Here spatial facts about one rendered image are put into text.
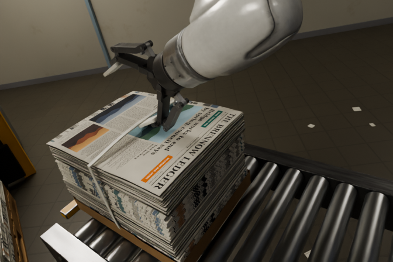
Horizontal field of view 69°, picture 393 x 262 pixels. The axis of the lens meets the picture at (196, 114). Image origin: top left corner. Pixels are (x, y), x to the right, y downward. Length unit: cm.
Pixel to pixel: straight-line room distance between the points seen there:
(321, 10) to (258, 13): 405
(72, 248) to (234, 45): 63
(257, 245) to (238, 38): 46
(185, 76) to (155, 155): 18
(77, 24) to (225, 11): 414
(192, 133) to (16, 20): 436
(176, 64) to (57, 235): 58
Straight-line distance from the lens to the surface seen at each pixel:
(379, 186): 82
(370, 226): 73
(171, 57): 45
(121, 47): 57
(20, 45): 494
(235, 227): 71
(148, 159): 56
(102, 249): 78
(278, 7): 35
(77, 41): 453
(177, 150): 56
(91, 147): 66
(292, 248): 68
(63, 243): 84
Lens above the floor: 136
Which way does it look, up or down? 30 degrees down
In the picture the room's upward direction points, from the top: 12 degrees counter-clockwise
